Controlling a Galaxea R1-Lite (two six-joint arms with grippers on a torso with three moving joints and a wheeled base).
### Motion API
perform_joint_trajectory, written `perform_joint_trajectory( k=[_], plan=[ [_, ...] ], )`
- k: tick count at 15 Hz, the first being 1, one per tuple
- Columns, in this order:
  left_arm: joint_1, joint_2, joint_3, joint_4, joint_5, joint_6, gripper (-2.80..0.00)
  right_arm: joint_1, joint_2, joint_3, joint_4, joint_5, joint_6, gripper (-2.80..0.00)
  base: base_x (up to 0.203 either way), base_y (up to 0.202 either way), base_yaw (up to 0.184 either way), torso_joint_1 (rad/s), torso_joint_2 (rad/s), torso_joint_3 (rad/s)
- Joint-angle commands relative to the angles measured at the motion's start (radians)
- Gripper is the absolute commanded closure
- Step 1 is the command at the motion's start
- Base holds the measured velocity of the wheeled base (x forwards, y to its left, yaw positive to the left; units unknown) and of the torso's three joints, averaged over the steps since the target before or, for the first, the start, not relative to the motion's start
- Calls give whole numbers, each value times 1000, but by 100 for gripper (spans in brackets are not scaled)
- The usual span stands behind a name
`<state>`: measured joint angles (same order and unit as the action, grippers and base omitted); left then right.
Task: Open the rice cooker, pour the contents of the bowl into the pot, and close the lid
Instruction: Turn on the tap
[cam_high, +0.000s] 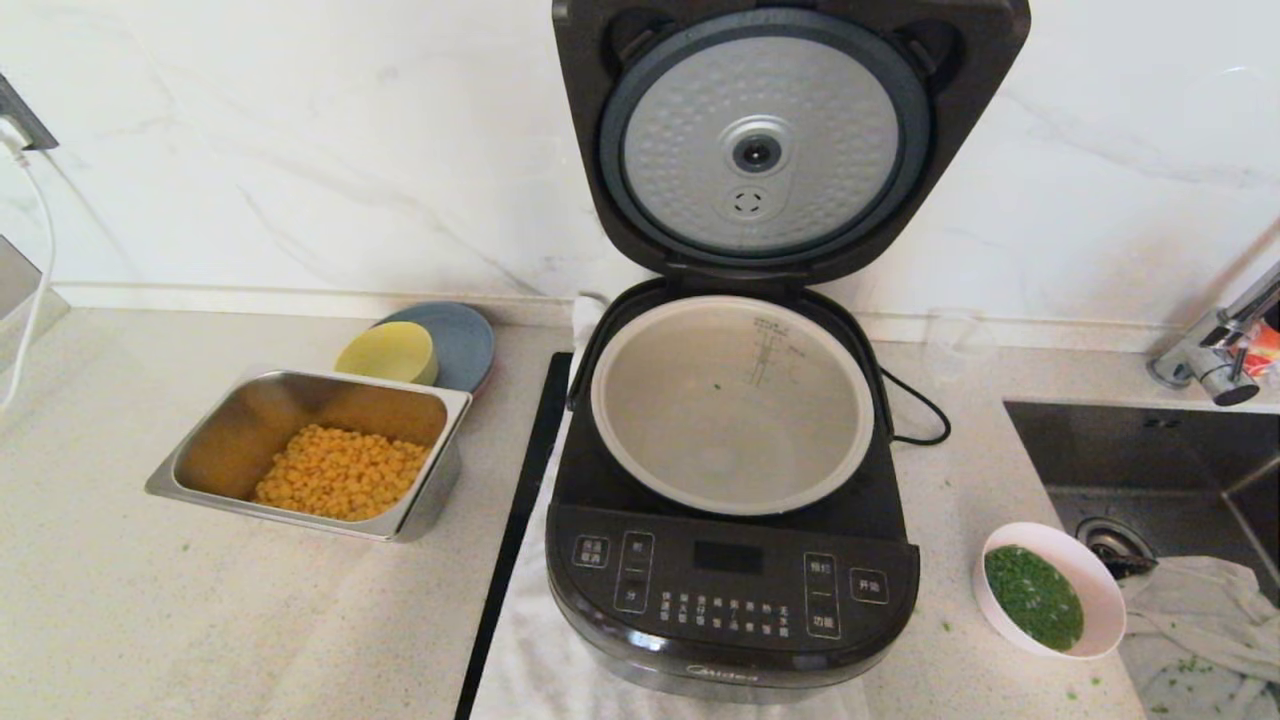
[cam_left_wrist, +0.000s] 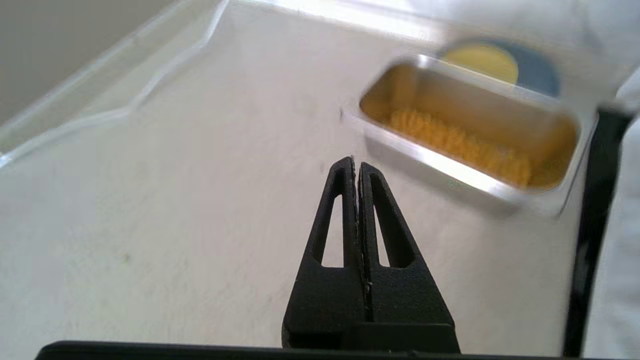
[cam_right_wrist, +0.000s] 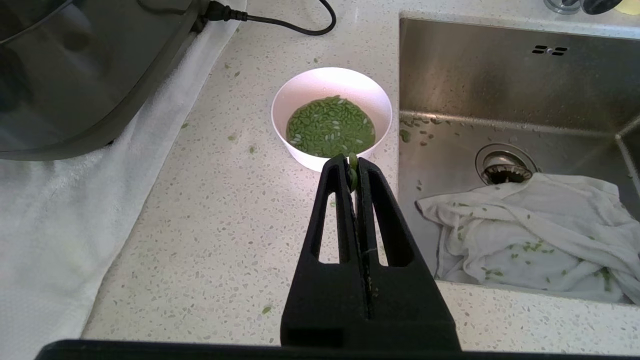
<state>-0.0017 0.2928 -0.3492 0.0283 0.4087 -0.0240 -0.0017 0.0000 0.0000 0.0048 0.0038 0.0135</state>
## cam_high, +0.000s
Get metal sink drain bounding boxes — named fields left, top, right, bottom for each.
left=1078, top=517, right=1159, bottom=579

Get chopped green onions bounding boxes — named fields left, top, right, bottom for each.
left=985, top=545, right=1086, bottom=653

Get stainless steel tray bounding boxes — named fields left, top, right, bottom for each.
left=145, top=368, right=473, bottom=544

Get white power cable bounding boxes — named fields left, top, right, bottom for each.
left=0, top=140, right=56, bottom=411

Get small orange container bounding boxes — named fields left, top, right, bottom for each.
left=1240, top=320, right=1280, bottom=379

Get white terry towel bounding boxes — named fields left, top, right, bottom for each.
left=470, top=292, right=871, bottom=720

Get yellow corn kernels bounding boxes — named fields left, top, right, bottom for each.
left=253, top=424, right=431, bottom=523

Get black power cable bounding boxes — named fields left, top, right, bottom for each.
left=878, top=365, right=951, bottom=447

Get pink bowl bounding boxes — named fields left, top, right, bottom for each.
left=973, top=522, right=1128, bottom=661

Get yellow small bowl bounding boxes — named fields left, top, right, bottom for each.
left=333, top=320, right=439, bottom=387

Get grey appliance corner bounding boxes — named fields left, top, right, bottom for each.
left=0, top=235, right=71, bottom=373

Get white crumpled cloth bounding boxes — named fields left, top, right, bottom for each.
left=1118, top=555, right=1280, bottom=720

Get chrome faucet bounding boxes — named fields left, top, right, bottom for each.
left=1148, top=262, right=1280, bottom=406

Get black rice cooker lid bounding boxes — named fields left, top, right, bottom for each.
left=552, top=0, right=1031, bottom=286

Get blue grey plate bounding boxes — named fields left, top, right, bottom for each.
left=375, top=301, right=496, bottom=396

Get clear measuring cup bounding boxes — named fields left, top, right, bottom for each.
left=925, top=308, right=1001, bottom=376

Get black Midea rice cooker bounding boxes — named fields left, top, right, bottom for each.
left=545, top=278, right=921, bottom=706

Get black flat strip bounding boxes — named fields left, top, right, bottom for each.
left=455, top=350, right=574, bottom=720

